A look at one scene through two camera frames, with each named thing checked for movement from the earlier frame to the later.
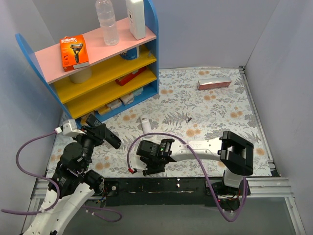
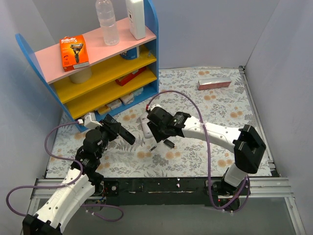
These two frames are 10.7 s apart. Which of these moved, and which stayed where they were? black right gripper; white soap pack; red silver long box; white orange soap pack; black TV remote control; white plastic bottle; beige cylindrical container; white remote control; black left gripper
Moved: black right gripper; black TV remote control; black left gripper
Stayed: white orange soap pack; white remote control; beige cylindrical container; red silver long box; white soap pack; white plastic bottle
